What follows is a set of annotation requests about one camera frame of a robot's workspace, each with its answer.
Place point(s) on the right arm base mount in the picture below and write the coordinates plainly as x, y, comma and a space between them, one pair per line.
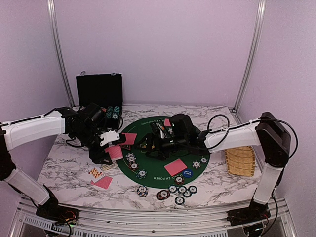
246, 215

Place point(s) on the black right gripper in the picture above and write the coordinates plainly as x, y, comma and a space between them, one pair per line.
150, 138

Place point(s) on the red chips bottom mat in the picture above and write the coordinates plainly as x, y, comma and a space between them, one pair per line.
179, 180

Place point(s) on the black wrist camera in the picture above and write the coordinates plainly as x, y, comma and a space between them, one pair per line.
95, 115
183, 129

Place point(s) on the red card off mat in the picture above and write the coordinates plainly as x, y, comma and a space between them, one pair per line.
103, 182

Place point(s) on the left aluminium frame post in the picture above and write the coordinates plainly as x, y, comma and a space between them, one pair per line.
58, 49

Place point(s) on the round green poker mat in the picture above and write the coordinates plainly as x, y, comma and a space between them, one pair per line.
157, 176

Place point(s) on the teal chips mat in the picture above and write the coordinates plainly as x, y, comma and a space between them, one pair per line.
141, 174

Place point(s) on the white blue chip stack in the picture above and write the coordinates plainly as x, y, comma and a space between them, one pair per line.
142, 191

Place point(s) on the red card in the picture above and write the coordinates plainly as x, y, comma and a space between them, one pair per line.
130, 138
175, 167
167, 123

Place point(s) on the blue gold card box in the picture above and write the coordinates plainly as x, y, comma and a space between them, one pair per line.
105, 167

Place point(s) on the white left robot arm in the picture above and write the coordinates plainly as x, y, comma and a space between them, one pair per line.
82, 125

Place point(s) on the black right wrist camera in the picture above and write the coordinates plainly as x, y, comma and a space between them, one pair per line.
183, 129

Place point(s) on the red striped card deck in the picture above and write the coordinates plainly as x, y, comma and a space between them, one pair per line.
115, 152

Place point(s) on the teal chip one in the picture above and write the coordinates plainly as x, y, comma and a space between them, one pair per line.
172, 188

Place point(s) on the teal chip mat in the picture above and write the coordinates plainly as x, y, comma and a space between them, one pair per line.
204, 160

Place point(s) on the blue small blind button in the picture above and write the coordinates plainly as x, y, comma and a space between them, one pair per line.
187, 173

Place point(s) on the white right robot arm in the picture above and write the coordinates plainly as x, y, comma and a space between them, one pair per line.
271, 135

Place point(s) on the red black chip stack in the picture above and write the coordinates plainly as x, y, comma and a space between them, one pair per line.
162, 195

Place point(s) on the teal chip three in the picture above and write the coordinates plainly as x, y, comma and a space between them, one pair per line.
192, 189

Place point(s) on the teal chips in case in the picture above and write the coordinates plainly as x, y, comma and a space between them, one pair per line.
113, 112

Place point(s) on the right aluminium frame post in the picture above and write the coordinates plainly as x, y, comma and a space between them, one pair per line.
252, 53

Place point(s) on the black poker chip case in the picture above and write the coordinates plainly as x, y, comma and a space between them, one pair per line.
102, 89

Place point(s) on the front aluminium rail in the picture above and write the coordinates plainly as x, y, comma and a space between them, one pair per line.
100, 222

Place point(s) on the teal chip four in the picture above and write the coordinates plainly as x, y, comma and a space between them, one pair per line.
179, 200

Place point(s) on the teal chip two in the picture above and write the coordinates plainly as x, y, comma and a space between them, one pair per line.
182, 189

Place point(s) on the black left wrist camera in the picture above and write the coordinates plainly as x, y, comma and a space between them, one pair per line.
95, 115

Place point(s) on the aluminium frame post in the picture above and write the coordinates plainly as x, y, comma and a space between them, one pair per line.
252, 53
58, 49

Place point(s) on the white blue chips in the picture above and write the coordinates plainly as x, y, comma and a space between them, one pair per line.
131, 157

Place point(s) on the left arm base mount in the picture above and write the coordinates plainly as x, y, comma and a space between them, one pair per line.
59, 214

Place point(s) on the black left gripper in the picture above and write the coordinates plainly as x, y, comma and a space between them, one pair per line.
97, 156

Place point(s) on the face-up hearts card off mat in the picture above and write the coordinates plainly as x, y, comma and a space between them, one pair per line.
95, 173

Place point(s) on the woven bamboo basket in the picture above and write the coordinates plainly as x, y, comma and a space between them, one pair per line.
240, 161

